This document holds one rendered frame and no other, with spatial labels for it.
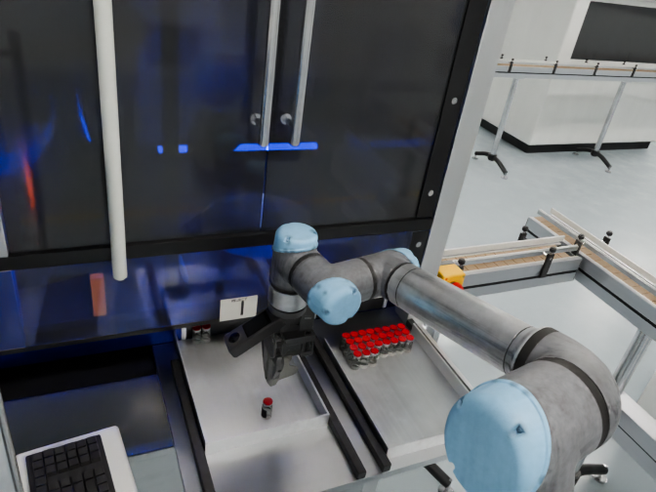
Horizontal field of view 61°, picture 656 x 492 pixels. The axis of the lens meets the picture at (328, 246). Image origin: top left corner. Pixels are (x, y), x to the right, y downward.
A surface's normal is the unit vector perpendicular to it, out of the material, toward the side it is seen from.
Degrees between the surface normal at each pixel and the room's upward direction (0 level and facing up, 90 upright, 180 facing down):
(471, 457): 83
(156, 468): 90
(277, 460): 0
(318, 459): 0
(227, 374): 0
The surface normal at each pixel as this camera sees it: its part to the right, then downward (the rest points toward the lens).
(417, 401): 0.14, -0.85
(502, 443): -0.82, 0.06
